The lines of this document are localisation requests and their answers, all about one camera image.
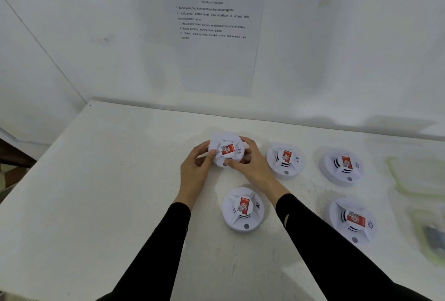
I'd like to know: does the person's left hand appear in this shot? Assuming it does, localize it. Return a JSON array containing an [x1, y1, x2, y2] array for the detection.
[[172, 141, 216, 211]]

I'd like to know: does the white paper with text lines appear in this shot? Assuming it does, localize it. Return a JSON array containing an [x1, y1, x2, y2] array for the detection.
[[158, 0, 270, 96]]

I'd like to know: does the person's right hand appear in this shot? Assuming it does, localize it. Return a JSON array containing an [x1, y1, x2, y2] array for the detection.
[[225, 136, 291, 207]]

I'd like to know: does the clear plastic container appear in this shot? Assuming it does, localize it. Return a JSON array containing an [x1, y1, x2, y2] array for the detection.
[[385, 156, 445, 198], [407, 205, 445, 269]]

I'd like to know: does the white round smoke detector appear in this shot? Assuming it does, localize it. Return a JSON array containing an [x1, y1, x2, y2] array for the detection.
[[266, 141, 305, 179], [207, 132, 246, 168], [319, 148, 365, 186], [221, 187, 266, 234], [328, 198, 378, 246]]

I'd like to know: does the person's left forearm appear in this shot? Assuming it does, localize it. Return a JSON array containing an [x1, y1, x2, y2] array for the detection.
[[95, 201, 192, 301]]

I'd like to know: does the person's right forearm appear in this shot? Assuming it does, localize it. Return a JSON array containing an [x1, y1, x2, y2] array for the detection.
[[275, 192, 433, 301]]

